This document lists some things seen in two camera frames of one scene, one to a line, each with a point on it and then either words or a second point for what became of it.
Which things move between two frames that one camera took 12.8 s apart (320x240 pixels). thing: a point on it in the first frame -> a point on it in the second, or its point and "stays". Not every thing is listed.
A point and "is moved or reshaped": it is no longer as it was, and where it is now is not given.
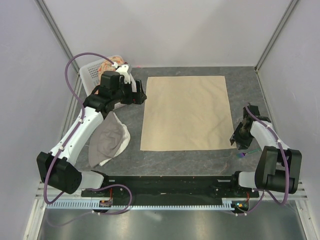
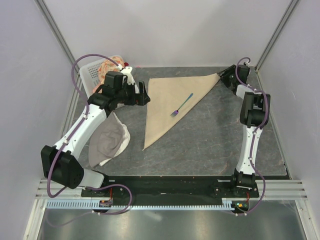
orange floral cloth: x=106 y=65 stays
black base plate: x=170 y=188 stays
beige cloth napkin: x=186 y=113 is moved or reshaped
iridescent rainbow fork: x=241 y=155 is moved or reshaped
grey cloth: x=105 y=140 stays
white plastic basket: x=89 y=74 stays
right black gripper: x=244 y=144 -> x=229 y=70
